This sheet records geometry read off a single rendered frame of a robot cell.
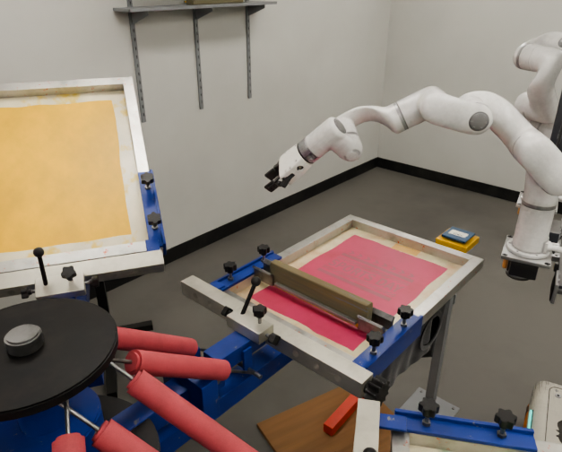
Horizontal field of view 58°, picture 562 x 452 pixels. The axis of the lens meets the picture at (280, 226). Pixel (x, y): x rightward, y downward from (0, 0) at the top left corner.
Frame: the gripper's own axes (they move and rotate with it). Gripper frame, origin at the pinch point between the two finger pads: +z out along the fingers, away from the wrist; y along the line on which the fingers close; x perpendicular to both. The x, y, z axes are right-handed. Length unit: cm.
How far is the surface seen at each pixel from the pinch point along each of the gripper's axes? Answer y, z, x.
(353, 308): -35.0, -2.9, -30.2
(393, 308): -28, -5, -48
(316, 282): -25.1, 4.9, -23.5
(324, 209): 206, 135, -186
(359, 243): 13, 10, -56
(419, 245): 8, -8, -69
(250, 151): 202, 127, -91
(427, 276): -10, -10, -65
